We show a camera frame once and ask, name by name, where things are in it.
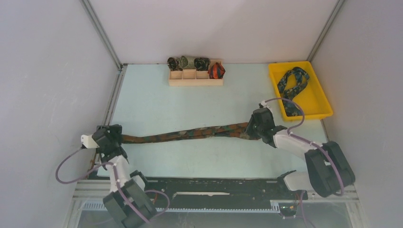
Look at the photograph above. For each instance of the blue patterned tie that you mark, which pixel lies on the blue patterned tie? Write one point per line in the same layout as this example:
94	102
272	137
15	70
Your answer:
302	78

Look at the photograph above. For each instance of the yellow plastic tray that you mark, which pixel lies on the yellow plastic tray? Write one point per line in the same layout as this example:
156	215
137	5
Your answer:
312	99

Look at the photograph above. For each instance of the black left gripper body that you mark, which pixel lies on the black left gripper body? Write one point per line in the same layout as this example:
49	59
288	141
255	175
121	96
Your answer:
115	133

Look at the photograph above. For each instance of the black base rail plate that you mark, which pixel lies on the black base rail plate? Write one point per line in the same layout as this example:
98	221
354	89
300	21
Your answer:
221	194

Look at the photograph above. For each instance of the dark patterned rolled tie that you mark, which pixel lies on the dark patterned rolled tie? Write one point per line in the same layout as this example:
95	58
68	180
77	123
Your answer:
173	64

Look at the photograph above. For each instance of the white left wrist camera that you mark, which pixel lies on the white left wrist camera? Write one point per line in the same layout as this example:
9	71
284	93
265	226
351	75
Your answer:
88	142

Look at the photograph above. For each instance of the wooden compartment box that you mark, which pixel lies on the wooden compartment box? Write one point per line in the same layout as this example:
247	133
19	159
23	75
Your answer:
192	77

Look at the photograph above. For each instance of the orange navy rolled tie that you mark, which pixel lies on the orange navy rolled tie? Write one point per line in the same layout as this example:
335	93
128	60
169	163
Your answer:
217	71

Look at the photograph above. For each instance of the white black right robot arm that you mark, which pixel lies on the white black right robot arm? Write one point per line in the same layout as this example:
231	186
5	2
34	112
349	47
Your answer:
328	171

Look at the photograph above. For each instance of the aluminium frame rail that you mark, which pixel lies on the aluminium frame rail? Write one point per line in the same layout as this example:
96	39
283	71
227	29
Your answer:
97	189

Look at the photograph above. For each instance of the black green rolled tie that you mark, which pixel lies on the black green rolled tie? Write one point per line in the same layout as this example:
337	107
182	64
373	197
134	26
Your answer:
202	63

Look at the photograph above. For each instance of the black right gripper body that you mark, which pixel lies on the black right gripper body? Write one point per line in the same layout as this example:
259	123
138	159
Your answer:
253	129

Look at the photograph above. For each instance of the olive green rolled tie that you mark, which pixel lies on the olive green rolled tie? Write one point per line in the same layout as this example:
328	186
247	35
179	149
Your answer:
187	62

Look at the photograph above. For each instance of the brown green patterned tie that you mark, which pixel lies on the brown green patterned tie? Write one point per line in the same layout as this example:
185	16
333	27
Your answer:
237	130

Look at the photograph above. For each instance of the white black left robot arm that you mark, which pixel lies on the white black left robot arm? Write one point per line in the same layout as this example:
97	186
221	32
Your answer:
127	203

